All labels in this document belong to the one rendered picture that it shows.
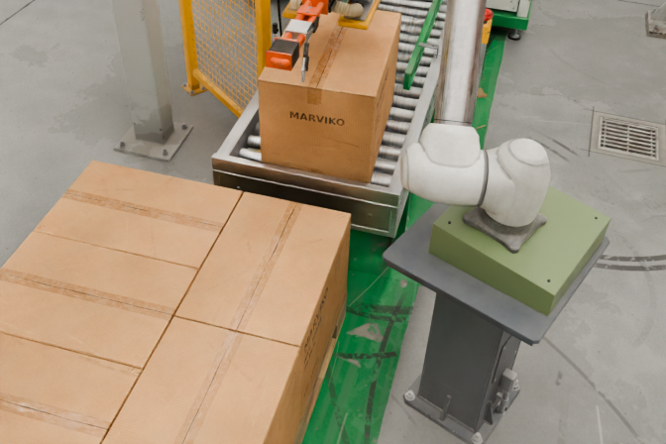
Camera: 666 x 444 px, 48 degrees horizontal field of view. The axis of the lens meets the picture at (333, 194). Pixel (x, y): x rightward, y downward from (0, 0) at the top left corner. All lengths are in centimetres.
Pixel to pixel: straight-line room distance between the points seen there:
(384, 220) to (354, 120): 40
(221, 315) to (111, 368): 35
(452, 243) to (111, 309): 103
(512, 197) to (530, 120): 217
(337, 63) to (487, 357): 109
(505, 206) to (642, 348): 129
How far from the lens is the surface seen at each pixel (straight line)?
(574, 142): 408
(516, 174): 198
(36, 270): 255
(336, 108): 251
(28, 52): 481
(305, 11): 228
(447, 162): 196
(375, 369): 284
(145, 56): 357
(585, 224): 227
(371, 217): 269
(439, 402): 273
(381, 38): 279
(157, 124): 376
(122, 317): 234
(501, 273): 209
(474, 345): 241
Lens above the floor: 229
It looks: 41 degrees down
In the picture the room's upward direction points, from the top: 2 degrees clockwise
